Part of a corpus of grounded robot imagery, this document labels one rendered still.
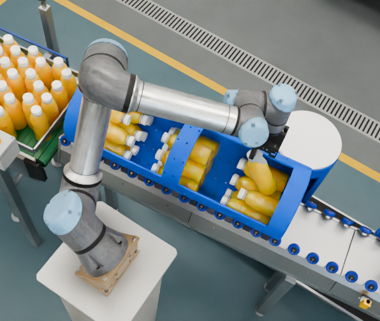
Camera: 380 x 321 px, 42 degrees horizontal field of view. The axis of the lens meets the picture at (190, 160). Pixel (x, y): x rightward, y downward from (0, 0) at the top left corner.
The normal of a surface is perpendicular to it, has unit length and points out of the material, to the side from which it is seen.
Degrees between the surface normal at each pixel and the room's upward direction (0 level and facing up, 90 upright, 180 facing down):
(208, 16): 0
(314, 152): 0
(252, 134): 63
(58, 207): 39
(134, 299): 0
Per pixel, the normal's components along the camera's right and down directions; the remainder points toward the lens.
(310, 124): 0.10, -0.49
